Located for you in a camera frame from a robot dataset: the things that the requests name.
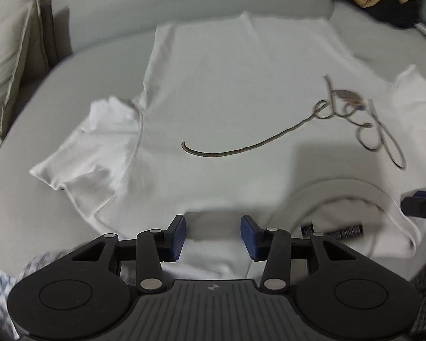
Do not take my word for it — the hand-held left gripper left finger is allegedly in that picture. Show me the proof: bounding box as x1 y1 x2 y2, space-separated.
62 215 187 294

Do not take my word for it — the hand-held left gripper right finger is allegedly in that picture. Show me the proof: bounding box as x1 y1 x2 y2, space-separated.
240 215 367 294

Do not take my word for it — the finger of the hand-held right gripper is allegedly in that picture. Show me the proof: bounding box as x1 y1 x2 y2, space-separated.
401 191 426 226

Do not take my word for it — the white t-shirt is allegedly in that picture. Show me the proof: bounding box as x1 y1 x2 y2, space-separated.
29 11 426 282

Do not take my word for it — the grey sofa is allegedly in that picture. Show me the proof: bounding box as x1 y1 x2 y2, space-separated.
0 0 426 292

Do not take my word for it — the person's patterned clothing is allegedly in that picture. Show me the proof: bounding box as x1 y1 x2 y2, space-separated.
0 251 69 341

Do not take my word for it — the small grey pillow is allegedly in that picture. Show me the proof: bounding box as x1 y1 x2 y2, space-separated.
0 3 34 162

